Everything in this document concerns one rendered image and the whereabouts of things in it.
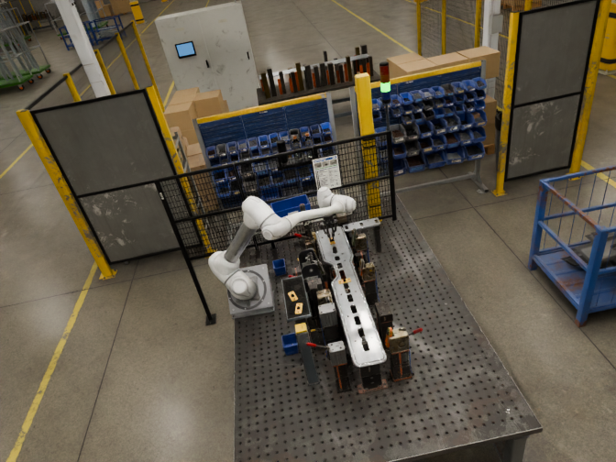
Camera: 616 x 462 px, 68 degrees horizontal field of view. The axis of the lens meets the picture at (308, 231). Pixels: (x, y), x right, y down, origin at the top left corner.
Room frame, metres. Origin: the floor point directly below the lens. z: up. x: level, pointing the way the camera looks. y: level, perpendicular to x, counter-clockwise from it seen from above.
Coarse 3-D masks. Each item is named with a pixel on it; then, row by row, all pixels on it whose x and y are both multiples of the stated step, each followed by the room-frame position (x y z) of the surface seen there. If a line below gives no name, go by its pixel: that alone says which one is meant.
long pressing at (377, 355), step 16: (320, 240) 2.85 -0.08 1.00; (336, 240) 2.80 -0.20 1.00; (336, 256) 2.62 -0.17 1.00; (352, 256) 2.58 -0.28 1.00; (336, 272) 2.43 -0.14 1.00; (352, 272) 2.40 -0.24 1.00; (336, 288) 2.27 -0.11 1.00; (352, 288) 2.24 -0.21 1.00; (336, 304) 2.12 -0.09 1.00; (352, 304) 2.09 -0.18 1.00; (352, 320) 1.96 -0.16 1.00; (368, 320) 1.94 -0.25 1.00; (352, 336) 1.83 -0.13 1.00; (368, 336) 1.81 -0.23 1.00; (352, 352) 1.72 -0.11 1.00; (368, 352) 1.70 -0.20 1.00; (384, 352) 1.68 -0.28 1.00
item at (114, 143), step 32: (128, 96) 4.41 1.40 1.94; (32, 128) 4.38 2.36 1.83; (64, 128) 4.41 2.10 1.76; (96, 128) 4.40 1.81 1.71; (128, 128) 4.40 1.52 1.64; (64, 160) 4.41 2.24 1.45; (96, 160) 4.41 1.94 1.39; (128, 160) 4.41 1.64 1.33; (160, 160) 4.42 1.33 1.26; (64, 192) 4.38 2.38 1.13; (96, 192) 4.40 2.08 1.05; (128, 192) 4.41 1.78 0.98; (96, 224) 4.41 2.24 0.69; (128, 224) 4.41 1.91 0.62; (160, 224) 4.42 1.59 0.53; (192, 224) 4.42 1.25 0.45; (96, 256) 4.38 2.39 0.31; (128, 256) 4.41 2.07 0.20
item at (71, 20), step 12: (60, 0) 6.38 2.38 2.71; (72, 0) 6.49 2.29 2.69; (60, 12) 6.38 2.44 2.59; (72, 12) 6.38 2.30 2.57; (72, 24) 6.38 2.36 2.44; (72, 36) 6.38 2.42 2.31; (84, 36) 6.43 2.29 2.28; (84, 48) 6.38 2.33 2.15; (84, 60) 6.38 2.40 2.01; (96, 60) 6.50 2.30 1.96; (96, 72) 6.38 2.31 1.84; (96, 84) 6.38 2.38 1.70; (96, 96) 6.38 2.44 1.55
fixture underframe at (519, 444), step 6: (516, 438) 1.30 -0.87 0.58; (522, 438) 1.29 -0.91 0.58; (492, 444) 1.51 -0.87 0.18; (498, 444) 1.47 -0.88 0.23; (504, 444) 1.47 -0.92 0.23; (510, 444) 1.33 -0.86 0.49; (516, 444) 1.30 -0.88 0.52; (522, 444) 1.30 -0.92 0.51; (498, 450) 1.44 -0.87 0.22; (504, 450) 1.37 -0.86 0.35; (510, 450) 1.32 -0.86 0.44; (516, 450) 1.30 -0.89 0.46; (522, 450) 1.30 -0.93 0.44; (504, 456) 1.36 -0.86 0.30; (510, 456) 1.31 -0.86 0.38; (516, 456) 1.30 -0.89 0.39; (522, 456) 1.30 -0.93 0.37
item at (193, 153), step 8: (176, 128) 5.96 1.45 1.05; (184, 144) 6.15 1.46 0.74; (192, 144) 6.08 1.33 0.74; (184, 152) 5.78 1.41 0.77; (192, 152) 5.79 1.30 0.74; (200, 152) 5.74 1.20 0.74; (192, 160) 5.51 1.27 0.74; (200, 160) 5.46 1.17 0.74; (192, 168) 5.30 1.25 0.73; (200, 168) 5.31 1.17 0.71; (192, 176) 5.29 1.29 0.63; (200, 176) 5.30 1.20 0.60; (208, 184) 5.31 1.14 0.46; (200, 192) 5.29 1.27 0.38; (208, 192) 5.31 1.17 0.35; (216, 200) 5.32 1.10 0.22; (200, 208) 5.29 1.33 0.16; (208, 208) 5.30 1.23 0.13; (216, 208) 5.31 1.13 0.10
